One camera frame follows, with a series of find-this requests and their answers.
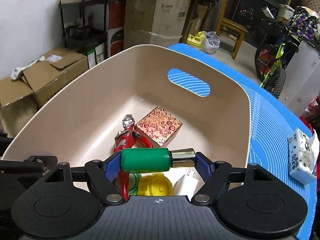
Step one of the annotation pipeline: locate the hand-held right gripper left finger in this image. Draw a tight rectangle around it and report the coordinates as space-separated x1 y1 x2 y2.
44 152 127 205

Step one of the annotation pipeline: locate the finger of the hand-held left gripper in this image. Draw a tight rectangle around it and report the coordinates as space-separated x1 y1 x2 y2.
0 155 59 175

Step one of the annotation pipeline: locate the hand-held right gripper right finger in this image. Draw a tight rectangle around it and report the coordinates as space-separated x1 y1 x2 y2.
191 152 270 205

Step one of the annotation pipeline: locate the white plastic tube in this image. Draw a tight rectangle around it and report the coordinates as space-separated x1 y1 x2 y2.
172 169 201 197

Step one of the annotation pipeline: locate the round green ointment tin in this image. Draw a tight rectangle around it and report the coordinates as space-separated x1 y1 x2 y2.
128 173 143 196

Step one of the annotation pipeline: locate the red and silver toy figure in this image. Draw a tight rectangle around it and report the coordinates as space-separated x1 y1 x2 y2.
112 114 153 201

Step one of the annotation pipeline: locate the green bottle with silver cap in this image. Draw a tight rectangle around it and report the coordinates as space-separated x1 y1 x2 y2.
120 148 197 173

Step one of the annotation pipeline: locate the yellow plastic toy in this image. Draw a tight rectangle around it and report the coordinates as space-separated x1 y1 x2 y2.
137 172 174 197

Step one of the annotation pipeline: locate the red gold floral box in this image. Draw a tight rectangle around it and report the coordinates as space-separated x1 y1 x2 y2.
135 106 184 148

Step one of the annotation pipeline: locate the beige plastic basin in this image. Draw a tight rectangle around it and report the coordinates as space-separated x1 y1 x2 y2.
1 44 251 198

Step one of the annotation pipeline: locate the blue silicone mat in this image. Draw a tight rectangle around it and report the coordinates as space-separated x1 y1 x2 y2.
167 43 317 240

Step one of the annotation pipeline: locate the open brown cardboard box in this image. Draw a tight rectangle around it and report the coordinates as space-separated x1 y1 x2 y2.
0 47 89 110

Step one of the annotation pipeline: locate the white sock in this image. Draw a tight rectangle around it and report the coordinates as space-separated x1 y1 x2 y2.
10 58 46 81

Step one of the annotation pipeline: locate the white tissue pack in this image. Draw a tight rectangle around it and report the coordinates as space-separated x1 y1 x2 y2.
287 128 320 186

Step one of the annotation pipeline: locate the translucent plastic bag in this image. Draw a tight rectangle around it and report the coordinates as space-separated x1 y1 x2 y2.
202 31 221 54

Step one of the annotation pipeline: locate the yellow plastic jug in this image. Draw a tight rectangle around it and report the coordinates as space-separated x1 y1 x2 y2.
186 31 207 51

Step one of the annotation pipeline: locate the yellow-green bicycle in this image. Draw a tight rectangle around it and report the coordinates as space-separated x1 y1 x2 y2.
255 5 301 98

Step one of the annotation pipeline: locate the red and white appliance box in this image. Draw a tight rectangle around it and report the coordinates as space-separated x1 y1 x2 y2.
107 1 126 57

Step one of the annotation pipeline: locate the white cabinet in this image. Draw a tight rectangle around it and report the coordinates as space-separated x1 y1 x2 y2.
282 39 320 116

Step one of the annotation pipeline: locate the black utility cart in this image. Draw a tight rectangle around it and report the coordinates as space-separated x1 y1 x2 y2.
58 0 111 63

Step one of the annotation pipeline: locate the wooden chair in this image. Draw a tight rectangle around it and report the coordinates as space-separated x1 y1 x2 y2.
216 0 248 60

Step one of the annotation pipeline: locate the large taped cardboard box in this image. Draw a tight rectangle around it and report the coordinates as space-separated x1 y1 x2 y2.
123 0 192 48

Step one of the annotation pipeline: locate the floral patterned bag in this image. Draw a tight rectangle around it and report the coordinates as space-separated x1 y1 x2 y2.
287 6 320 42

